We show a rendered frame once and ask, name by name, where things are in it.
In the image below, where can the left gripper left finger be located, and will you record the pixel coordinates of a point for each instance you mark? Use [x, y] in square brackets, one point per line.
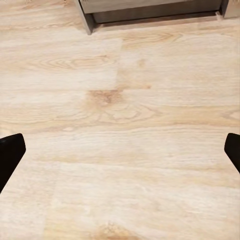
[12, 149]

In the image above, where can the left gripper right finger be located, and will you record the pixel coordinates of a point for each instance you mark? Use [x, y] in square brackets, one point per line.
[232, 149]

